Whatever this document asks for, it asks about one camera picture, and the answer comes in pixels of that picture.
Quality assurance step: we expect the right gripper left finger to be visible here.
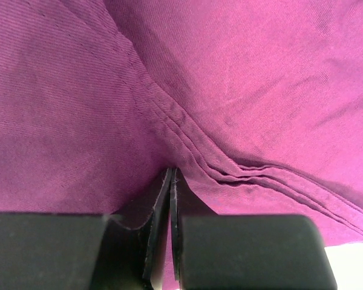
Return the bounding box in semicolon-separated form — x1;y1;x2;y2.
0;169;172;289

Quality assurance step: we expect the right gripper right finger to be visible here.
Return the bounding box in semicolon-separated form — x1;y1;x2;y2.
170;169;337;289

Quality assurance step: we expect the purple cloth mat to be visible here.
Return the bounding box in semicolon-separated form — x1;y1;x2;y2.
0;0;363;290

